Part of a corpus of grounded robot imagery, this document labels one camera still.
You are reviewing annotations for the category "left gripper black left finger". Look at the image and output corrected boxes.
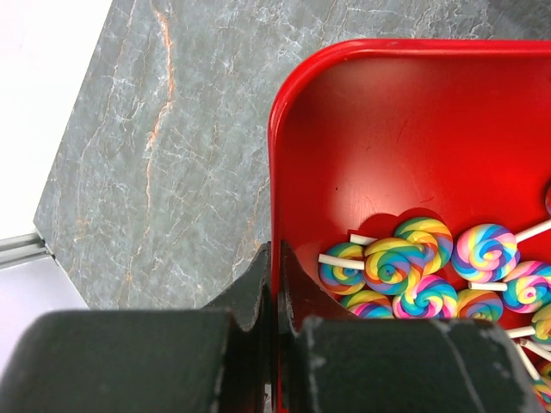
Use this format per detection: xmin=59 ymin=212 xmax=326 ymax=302
xmin=1 ymin=244 xmax=270 ymax=412

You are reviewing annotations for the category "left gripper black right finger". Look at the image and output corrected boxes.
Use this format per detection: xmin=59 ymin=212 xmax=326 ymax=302
xmin=277 ymin=243 xmax=542 ymax=412

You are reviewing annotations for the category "red candy tray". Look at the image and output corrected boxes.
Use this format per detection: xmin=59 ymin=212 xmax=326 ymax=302
xmin=267 ymin=38 xmax=551 ymax=413

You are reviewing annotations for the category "aluminium frame rail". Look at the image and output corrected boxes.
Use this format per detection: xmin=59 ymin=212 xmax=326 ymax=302
xmin=1 ymin=233 xmax=49 ymax=268

